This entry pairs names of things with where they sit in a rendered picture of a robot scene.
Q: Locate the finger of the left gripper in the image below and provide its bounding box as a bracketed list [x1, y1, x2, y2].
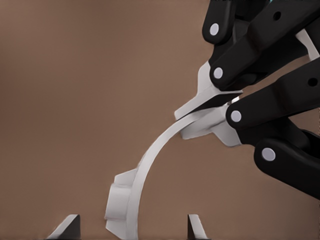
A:
[174, 0, 320, 121]
[179, 58, 320, 201]

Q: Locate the white drainage pipe clamp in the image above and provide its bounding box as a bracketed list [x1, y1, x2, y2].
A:
[103, 29, 320, 240]

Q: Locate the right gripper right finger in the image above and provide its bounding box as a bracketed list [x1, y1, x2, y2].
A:
[187, 214, 210, 240]

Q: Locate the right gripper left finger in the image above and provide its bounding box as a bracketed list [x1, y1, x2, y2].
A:
[46, 214, 82, 240]

